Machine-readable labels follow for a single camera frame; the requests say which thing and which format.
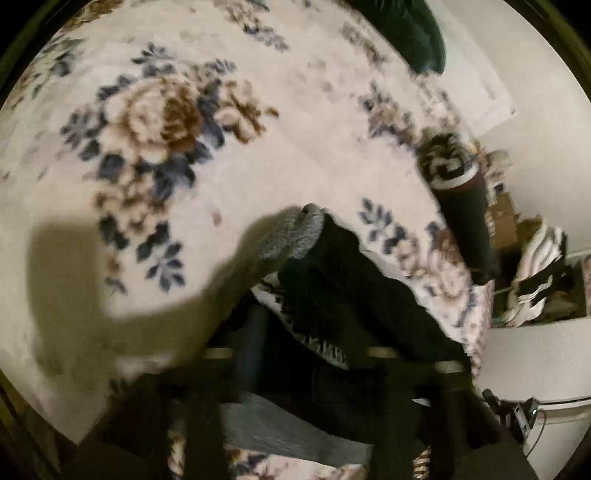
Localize black folded pants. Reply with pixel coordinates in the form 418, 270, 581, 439
418, 131, 502, 284

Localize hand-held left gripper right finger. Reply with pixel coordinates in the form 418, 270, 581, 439
367, 346, 537, 480

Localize black grey white striped sweater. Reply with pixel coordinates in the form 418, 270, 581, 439
222, 203, 472, 467

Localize large cardboard box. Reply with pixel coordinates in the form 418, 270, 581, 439
485, 191, 532, 252

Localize white bed headboard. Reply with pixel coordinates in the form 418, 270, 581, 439
434, 28, 517, 132

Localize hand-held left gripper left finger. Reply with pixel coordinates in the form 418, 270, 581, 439
60, 309, 267, 480

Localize floral bed blanket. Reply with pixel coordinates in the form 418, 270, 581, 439
0, 0, 513, 480

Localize dark green quilt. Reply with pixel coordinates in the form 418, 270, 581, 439
351, 0, 446, 75

